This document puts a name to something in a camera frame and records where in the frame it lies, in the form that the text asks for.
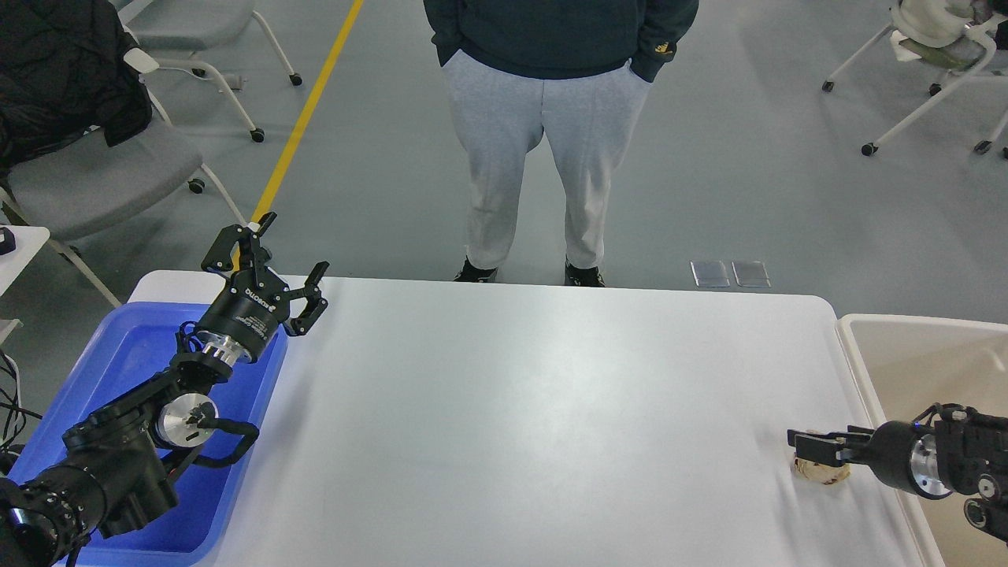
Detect beige plastic bin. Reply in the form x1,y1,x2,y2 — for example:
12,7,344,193
836,313,1007,566

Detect black jacket on chair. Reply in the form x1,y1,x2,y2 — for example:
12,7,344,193
1,1,154,171

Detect white chair with cushion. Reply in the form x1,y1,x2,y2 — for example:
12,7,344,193
821,1,1006,157

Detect black cables at left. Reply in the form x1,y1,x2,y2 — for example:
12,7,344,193
0,350,40,473

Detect person in grey trousers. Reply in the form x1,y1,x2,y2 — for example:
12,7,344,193
424,1,699,287

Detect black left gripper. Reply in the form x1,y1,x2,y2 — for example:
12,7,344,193
195,211,330,363

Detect beige paper ball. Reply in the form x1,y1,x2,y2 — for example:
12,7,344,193
792,454,851,487

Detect grey chair far left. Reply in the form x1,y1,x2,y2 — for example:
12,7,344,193
112,1,302,143

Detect left metal floor plate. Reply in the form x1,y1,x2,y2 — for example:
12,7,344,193
690,261,732,288

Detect metal floor plate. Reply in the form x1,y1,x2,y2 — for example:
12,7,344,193
732,261,772,288
690,261,732,288

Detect grey chair with black jacket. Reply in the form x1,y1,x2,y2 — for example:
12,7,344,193
0,47,249,308

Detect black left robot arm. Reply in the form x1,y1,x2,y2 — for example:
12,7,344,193
2,212,328,566

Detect white side table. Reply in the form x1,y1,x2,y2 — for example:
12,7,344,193
1,224,50,295

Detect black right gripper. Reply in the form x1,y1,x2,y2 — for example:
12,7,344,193
787,422,953,500

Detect right metal floor plate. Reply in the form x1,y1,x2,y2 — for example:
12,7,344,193
732,261,772,288

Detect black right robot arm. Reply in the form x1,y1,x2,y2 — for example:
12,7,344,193
786,403,1007,542

